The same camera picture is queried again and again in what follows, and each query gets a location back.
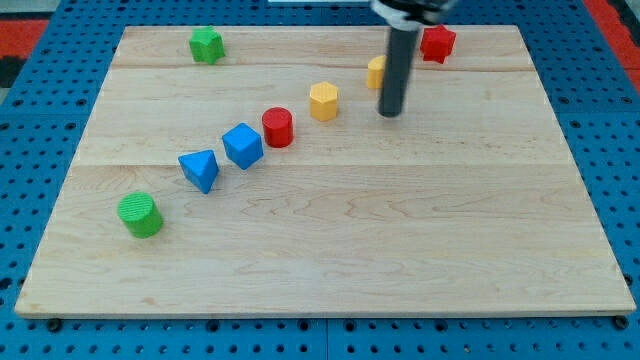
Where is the light wooden board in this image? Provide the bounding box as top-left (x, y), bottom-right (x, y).
top-left (15, 25), bottom-right (636, 319)

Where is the blue triangle block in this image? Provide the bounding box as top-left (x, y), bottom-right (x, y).
top-left (178, 150), bottom-right (219, 194)

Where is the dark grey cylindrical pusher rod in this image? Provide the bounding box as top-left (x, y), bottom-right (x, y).
top-left (378, 27), bottom-right (418, 118)

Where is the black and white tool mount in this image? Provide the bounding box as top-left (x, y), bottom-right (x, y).
top-left (370, 0), bottom-right (458, 31)

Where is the red star block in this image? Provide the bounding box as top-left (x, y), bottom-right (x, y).
top-left (420, 25), bottom-right (457, 64)

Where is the green star block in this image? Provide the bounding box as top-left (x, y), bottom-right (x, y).
top-left (189, 26), bottom-right (226, 64)

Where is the green cylinder block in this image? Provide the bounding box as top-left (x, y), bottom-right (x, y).
top-left (117, 192), bottom-right (164, 238)

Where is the red cylinder block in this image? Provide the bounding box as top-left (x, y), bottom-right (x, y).
top-left (261, 107), bottom-right (294, 148)

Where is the blue cube block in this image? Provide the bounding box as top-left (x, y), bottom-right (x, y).
top-left (222, 123), bottom-right (264, 170)

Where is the yellow hexagon block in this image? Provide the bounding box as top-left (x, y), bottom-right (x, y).
top-left (309, 82), bottom-right (339, 122)

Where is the yellow block behind rod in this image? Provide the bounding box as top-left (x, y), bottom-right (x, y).
top-left (366, 55), bottom-right (386, 89)

